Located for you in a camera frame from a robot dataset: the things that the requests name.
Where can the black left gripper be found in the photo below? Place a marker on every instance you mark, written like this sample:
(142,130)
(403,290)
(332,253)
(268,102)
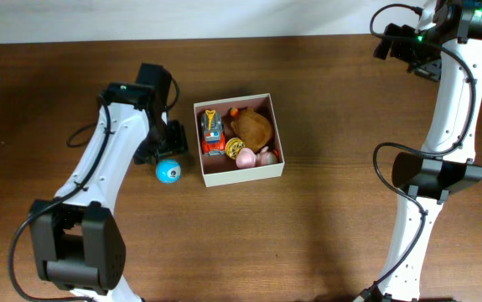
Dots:
(171,143)

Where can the brown plush toy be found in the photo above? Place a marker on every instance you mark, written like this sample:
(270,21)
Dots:
(251,127)

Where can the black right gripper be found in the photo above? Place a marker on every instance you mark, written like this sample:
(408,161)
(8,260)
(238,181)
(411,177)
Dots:
(427,68)

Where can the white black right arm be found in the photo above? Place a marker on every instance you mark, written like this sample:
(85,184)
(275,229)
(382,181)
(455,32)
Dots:
(446,47)

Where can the yellow round toy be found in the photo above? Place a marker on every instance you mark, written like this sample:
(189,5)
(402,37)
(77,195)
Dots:
(233,147)

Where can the blue ball toy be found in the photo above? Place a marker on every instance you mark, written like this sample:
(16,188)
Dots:
(168,171)

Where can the red grey toy fire truck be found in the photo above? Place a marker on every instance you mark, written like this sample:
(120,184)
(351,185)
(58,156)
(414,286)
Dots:
(213,135)

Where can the white cardboard box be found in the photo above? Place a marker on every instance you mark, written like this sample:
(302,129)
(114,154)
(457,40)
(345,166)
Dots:
(220,169)

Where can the pink white duck toy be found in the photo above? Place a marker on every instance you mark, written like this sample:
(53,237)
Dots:
(247,159)

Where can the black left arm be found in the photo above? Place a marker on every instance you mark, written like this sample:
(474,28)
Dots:
(76,241)

